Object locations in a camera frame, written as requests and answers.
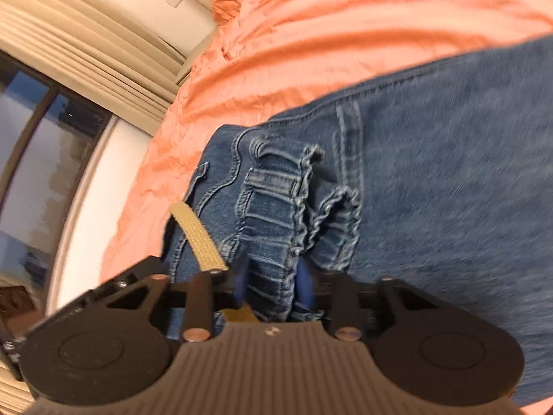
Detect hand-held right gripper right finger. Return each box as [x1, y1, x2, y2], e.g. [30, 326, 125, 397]
[296, 266, 437, 341]

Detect beige nightstand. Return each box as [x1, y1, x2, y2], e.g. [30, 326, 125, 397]
[175, 35, 217, 88]

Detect dark framed window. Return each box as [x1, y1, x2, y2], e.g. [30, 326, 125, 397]
[0, 49, 115, 312]

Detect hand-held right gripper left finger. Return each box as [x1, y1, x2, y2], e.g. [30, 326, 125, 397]
[97, 258, 250, 343]

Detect orange duvet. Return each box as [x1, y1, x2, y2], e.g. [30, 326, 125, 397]
[99, 0, 553, 415]

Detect beige pleated curtain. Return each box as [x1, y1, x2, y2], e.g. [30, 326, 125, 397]
[0, 0, 217, 126]

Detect blue denim pants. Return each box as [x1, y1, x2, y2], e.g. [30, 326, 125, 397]
[164, 37, 553, 403]

